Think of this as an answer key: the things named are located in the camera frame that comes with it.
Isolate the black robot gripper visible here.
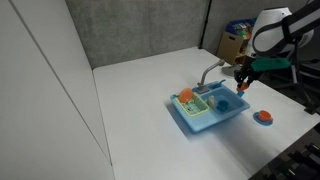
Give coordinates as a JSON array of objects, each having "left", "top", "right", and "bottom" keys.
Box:
[{"left": 234, "top": 56, "right": 260, "bottom": 88}]

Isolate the small blue cup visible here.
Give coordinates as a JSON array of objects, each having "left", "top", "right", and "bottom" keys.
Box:
[{"left": 237, "top": 91, "right": 245, "bottom": 98}]

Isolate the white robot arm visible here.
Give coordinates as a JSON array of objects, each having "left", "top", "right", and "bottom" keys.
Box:
[{"left": 234, "top": 0, "right": 320, "bottom": 89}]

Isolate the yellow dish drying rack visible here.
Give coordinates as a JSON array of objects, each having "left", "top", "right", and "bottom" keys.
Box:
[{"left": 174, "top": 94, "right": 209, "bottom": 117}]

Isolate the orange plate in rack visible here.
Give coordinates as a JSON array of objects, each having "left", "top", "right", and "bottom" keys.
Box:
[{"left": 178, "top": 88, "right": 193, "bottom": 103}]

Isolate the grey metal mounting plate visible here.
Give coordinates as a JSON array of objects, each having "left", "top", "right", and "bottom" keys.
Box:
[{"left": 221, "top": 65, "right": 241, "bottom": 77}]

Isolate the blue toy sink basin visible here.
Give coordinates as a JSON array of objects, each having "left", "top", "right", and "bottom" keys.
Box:
[{"left": 170, "top": 81, "right": 250, "bottom": 133}]

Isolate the blue mug in sink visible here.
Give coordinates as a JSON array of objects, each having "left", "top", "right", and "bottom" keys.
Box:
[{"left": 217, "top": 100, "right": 229, "bottom": 112}]

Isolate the blue saucer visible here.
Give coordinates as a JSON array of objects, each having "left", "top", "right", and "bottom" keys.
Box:
[{"left": 253, "top": 110, "right": 273, "bottom": 126}]

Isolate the beige sponge in sink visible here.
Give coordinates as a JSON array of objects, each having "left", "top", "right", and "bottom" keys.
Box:
[{"left": 207, "top": 95, "right": 215, "bottom": 108}]

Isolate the wooden toy shelf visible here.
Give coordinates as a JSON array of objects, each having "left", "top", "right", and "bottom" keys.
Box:
[{"left": 217, "top": 18, "right": 256, "bottom": 65}]

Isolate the orange mug on saucer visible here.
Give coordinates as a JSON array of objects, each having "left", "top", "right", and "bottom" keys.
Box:
[{"left": 258, "top": 110, "right": 272, "bottom": 122}]

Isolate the grey toy faucet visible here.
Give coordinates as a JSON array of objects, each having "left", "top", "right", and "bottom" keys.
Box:
[{"left": 196, "top": 59, "right": 226, "bottom": 94}]

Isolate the black tripod pole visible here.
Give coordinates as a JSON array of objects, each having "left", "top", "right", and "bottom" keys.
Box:
[{"left": 198, "top": 0, "right": 213, "bottom": 49}]

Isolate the black equipment at table edge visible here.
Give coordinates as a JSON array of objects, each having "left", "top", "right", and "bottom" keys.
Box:
[{"left": 249, "top": 124, "right": 320, "bottom": 180}]

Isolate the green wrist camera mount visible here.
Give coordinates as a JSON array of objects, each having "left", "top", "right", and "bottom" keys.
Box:
[{"left": 251, "top": 58, "right": 291, "bottom": 71}]

